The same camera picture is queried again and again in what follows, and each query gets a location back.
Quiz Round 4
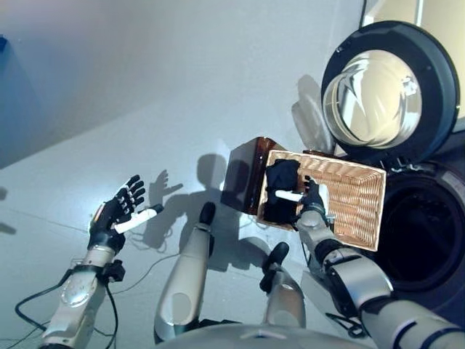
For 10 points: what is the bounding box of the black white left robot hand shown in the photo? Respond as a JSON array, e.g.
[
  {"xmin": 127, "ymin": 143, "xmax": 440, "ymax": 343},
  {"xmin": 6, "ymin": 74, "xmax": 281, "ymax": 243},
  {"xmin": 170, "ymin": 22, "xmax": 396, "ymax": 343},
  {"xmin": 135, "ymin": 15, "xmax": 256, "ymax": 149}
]
[{"xmin": 86, "ymin": 174, "xmax": 164, "ymax": 255}]

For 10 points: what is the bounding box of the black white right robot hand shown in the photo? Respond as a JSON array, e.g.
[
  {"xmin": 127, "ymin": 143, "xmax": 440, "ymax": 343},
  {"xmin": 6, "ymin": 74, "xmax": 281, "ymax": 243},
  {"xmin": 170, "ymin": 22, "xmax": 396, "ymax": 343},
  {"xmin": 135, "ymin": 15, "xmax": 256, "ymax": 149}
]
[{"xmin": 275, "ymin": 175, "xmax": 330, "ymax": 223}]

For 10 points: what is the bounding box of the black garment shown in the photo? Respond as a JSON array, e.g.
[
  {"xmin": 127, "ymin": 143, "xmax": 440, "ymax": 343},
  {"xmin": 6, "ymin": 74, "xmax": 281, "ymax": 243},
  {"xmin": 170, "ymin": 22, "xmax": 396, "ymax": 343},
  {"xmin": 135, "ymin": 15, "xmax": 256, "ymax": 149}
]
[{"xmin": 263, "ymin": 158, "xmax": 303, "ymax": 225}]

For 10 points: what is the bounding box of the grey front-loading washing machine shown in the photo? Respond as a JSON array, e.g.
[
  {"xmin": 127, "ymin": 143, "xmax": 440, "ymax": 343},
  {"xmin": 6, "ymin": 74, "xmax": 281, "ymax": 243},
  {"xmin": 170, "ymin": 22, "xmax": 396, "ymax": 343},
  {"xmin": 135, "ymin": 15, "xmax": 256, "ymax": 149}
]
[{"xmin": 370, "ymin": 130, "xmax": 465, "ymax": 328}]

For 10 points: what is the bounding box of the rectangular wicker laundry basket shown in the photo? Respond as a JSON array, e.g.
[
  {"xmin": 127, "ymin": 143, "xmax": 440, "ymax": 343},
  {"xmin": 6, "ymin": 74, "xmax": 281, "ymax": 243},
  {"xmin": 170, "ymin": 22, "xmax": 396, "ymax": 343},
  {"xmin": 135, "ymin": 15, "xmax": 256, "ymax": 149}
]
[{"xmin": 256, "ymin": 149, "xmax": 387, "ymax": 252}]

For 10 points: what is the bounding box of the glossy brown wooden stool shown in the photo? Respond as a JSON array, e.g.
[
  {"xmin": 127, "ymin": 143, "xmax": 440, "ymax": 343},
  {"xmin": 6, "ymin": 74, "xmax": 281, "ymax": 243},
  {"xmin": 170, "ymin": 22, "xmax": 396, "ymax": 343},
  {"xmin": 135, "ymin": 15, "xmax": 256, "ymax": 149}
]
[{"xmin": 220, "ymin": 137, "xmax": 280, "ymax": 216}]

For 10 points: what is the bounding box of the grey robot torso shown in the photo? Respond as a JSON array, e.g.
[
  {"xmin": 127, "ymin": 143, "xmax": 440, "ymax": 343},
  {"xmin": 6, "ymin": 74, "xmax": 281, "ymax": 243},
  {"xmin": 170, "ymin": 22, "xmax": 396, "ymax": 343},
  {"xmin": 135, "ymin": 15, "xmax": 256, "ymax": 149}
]
[{"xmin": 155, "ymin": 321, "xmax": 375, "ymax": 349}]

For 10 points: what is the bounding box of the round glass washer door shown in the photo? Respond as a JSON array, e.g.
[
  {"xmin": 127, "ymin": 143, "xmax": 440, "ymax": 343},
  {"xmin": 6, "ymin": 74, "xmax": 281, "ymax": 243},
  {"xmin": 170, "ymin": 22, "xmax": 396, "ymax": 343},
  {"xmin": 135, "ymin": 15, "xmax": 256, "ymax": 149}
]
[{"xmin": 320, "ymin": 20, "xmax": 457, "ymax": 164}]

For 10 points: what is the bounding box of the white floor cable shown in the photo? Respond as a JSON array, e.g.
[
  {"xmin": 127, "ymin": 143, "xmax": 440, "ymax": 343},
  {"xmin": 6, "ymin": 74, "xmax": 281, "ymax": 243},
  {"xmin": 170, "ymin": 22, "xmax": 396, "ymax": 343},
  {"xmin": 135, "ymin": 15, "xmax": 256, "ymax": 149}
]
[{"xmin": 108, "ymin": 214, "xmax": 182, "ymax": 294}]

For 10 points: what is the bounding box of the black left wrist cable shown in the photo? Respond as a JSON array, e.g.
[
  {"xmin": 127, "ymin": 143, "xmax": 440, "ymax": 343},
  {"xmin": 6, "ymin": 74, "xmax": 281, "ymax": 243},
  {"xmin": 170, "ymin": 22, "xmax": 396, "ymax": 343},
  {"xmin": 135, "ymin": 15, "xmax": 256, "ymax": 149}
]
[{"xmin": 14, "ymin": 276, "xmax": 119, "ymax": 349}]

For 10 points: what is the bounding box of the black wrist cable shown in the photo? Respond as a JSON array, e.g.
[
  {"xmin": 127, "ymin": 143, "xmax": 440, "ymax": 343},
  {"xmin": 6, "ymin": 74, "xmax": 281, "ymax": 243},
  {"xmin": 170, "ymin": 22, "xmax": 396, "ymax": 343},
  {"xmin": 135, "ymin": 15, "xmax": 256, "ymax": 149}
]
[
  {"xmin": 14, "ymin": 276, "xmax": 119, "ymax": 349},
  {"xmin": 325, "ymin": 311, "xmax": 368, "ymax": 337}
]

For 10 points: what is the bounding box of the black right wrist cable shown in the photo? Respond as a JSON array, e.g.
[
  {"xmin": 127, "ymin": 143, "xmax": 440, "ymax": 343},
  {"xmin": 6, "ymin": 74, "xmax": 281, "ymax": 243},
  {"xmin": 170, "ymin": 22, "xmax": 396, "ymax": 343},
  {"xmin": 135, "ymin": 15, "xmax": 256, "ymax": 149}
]
[{"xmin": 325, "ymin": 311, "xmax": 368, "ymax": 337}]

